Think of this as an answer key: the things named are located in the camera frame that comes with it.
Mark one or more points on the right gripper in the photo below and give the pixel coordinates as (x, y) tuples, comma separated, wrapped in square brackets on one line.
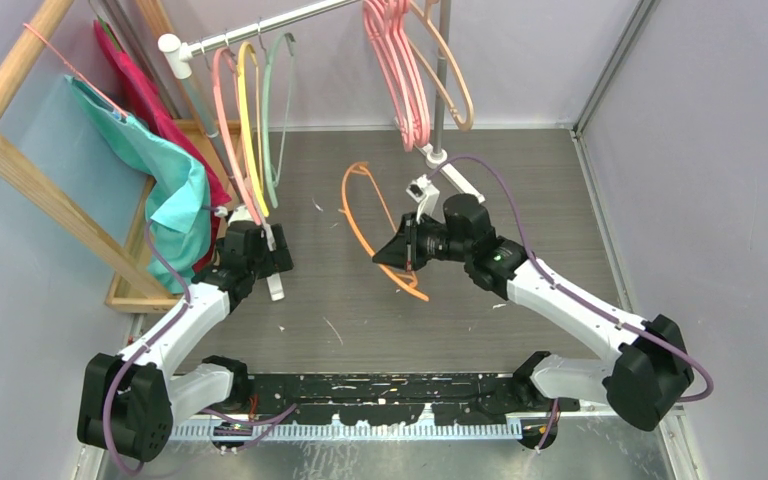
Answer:
[(404, 249)]

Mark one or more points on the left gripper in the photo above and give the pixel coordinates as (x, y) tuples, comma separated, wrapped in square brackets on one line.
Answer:
[(281, 262)]

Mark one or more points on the green plastic hanger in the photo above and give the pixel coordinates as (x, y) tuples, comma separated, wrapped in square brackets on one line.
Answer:
[(273, 169)]

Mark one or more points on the pink plastic hanger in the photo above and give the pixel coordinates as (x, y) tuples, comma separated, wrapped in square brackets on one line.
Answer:
[(377, 60), (384, 22), (418, 115)]

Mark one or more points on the thin pink wire hanger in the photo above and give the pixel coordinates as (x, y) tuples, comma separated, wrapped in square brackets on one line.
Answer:
[(228, 152)]

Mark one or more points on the yellow plastic hanger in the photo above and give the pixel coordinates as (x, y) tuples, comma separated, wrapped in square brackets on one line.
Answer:
[(247, 56)]

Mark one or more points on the beige plastic hanger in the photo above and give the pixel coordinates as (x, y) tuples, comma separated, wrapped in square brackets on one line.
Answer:
[(435, 18)]

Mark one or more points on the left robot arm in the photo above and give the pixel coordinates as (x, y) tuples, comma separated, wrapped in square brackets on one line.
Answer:
[(131, 401)]

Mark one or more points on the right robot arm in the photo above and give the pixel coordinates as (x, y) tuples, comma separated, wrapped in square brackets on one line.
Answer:
[(641, 368)]

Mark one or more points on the teal cloth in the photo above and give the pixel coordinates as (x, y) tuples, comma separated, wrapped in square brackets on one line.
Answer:
[(176, 207)]

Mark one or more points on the pink red cloth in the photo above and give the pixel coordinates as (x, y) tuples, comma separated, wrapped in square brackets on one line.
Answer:
[(141, 95)]

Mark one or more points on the white garment rack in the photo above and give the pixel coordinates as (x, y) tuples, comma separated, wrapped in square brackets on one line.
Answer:
[(179, 55)]

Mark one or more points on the wooden drying rack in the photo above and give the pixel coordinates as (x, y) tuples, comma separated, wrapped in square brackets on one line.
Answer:
[(132, 289)]

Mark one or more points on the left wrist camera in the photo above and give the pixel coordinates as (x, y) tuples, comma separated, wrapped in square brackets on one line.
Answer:
[(240, 216)]

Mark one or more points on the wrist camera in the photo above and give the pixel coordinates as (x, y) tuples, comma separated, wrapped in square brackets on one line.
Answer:
[(425, 194), (240, 216)]

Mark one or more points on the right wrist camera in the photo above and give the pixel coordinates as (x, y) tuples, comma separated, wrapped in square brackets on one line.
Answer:
[(425, 194)]

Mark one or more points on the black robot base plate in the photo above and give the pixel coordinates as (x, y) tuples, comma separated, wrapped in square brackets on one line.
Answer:
[(379, 407)]

